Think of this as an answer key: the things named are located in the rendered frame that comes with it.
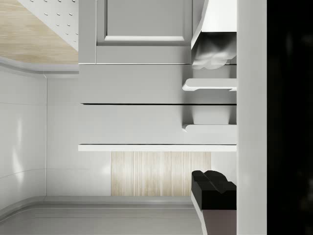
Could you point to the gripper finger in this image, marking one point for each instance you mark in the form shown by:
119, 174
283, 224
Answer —
215, 46
212, 195

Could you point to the white cabinet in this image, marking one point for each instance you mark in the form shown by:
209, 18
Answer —
134, 85

